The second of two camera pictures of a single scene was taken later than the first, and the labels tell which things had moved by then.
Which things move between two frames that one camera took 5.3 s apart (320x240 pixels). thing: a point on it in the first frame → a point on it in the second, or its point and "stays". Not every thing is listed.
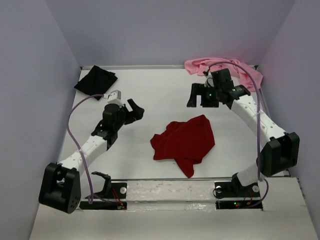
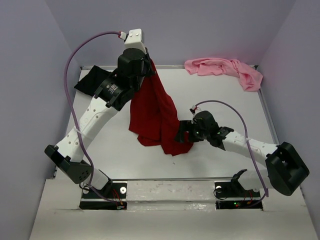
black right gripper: [198, 88] → [186, 125]
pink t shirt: [198, 66] stays
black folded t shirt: [96, 81] stays
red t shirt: [187, 142] → [153, 118]
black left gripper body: [117, 125] → [147, 71]
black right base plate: [234, 189] stays
